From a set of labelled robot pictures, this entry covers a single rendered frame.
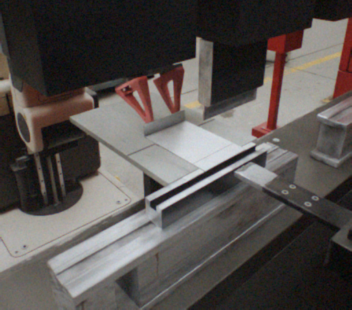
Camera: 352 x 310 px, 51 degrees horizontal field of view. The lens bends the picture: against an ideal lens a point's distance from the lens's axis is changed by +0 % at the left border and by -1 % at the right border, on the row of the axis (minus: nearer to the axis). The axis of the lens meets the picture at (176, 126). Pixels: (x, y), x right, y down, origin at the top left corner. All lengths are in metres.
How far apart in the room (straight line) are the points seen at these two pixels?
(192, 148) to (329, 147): 0.35
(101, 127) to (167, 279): 0.26
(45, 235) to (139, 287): 1.10
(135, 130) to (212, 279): 0.25
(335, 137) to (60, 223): 1.12
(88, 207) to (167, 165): 1.13
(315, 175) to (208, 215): 0.33
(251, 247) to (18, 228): 1.16
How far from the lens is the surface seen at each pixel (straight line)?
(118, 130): 0.60
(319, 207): 0.45
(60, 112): 1.24
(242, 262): 0.55
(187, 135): 0.57
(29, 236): 1.54
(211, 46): 0.40
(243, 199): 0.52
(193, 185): 0.46
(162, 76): 0.62
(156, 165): 0.50
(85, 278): 0.41
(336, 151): 0.79
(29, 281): 0.55
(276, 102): 2.50
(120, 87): 0.58
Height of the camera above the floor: 1.27
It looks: 27 degrees down
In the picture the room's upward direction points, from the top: straight up
